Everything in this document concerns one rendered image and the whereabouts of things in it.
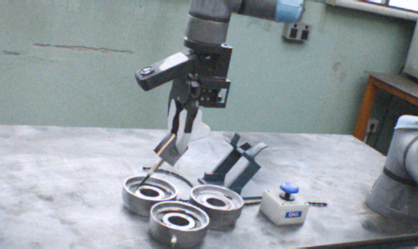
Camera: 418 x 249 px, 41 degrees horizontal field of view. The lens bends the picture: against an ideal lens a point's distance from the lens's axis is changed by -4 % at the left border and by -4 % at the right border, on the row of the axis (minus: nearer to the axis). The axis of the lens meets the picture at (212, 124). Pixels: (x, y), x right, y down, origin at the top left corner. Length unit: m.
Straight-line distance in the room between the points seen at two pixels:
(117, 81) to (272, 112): 0.90
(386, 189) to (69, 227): 0.72
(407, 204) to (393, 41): 2.26
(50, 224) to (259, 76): 2.14
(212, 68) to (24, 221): 0.43
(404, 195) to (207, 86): 0.55
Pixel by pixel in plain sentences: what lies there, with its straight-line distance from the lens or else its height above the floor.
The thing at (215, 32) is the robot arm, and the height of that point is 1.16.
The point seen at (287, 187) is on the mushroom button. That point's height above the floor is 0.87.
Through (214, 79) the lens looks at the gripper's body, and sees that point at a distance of 1.05.
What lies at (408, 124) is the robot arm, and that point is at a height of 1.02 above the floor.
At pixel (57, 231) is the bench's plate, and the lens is 1.01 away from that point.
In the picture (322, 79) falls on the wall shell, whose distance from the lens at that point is 3.27.
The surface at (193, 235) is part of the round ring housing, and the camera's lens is 1.00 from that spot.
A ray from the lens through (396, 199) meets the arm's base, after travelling 1.35.
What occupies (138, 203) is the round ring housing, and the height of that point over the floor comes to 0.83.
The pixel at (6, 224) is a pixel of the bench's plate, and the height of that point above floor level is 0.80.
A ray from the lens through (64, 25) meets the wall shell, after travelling 2.59.
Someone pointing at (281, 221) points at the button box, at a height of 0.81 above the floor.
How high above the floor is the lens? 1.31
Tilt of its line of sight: 18 degrees down
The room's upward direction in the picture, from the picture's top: 12 degrees clockwise
